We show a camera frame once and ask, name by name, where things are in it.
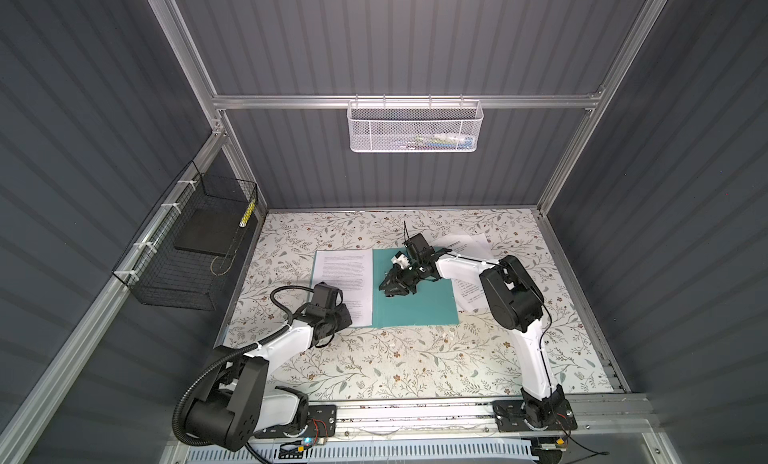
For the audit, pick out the white sheet with XDOF header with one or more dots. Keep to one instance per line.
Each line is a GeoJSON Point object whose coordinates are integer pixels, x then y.
{"type": "Point", "coordinates": [468, 256]}

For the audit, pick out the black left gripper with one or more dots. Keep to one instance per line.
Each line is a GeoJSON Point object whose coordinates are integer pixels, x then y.
{"type": "Point", "coordinates": [339, 308]}

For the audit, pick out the pens in white basket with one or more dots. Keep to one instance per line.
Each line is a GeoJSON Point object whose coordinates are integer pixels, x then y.
{"type": "Point", "coordinates": [450, 141]}

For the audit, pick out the black pad in basket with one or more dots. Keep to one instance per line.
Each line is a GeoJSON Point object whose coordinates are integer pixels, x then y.
{"type": "Point", "coordinates": [215, 233]}

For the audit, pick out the white vented cable duct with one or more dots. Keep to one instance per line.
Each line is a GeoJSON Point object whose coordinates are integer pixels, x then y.
{"type": "Point", "coordinates": [395, 451]}

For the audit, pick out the teal file folder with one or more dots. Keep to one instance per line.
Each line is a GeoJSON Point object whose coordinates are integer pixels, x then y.
{"type": "Point", "coordinates": [433, 304]}

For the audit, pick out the black wire mesh basket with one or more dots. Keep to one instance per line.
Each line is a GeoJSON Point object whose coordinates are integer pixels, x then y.
{"type": "Point", "coordinates": [189, 256]}

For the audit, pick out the yellow marker in basket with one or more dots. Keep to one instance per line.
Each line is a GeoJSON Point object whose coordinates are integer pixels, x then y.
{"type": "Point", "coordinates": [247, 214]}

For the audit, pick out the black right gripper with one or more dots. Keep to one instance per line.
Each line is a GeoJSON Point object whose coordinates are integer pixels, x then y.
{"type": "Point", "coordinates": [396, 282]}

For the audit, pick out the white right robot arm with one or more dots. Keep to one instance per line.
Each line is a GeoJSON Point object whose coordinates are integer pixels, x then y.
{"type": "Point", "coordinates": [517, 305]}

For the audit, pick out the white wire mesh basket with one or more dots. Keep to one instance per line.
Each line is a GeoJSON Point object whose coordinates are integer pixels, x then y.
{"type": "Point", "coordinates": [374, 127]}

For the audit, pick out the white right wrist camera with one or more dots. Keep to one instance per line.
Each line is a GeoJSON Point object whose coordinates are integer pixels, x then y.
{"type": "Point", "coordinates": [402, 260]}

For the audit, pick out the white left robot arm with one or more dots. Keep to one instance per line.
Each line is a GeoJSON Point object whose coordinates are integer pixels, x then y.
{"type": "Point", "coordinates": [230, 401]}

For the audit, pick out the printed white paper sheet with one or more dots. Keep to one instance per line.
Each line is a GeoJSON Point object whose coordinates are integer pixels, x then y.
{"type": "Point", "coordinates": [352, 272]}

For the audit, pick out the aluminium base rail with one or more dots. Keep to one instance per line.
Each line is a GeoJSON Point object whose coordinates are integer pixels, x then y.
{"type": "Point", "coordinates": [595, 413]}

